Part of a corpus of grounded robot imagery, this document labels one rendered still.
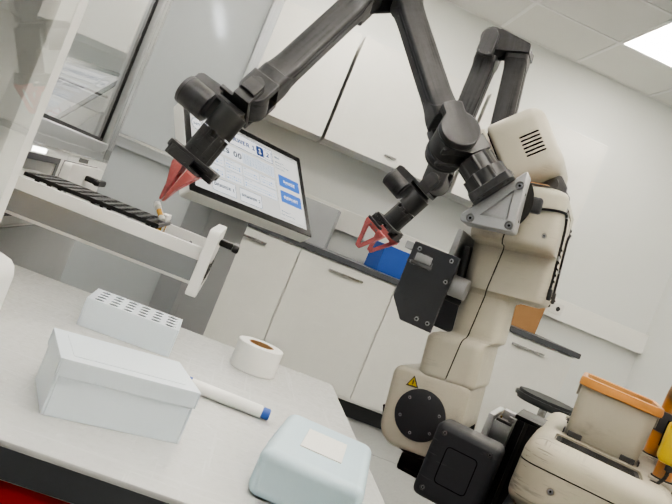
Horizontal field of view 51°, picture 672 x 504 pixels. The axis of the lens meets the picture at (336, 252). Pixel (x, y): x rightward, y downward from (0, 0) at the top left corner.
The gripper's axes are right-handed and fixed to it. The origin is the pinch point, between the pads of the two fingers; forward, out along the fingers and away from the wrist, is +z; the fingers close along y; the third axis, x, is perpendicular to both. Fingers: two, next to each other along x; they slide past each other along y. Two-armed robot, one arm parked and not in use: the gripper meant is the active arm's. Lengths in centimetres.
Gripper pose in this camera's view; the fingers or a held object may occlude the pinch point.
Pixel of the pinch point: (164, 196)
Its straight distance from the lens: 129.3
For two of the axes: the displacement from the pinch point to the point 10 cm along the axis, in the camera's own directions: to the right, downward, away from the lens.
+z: -6.4, 7.7, 0.2
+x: -0.7, -0.9, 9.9
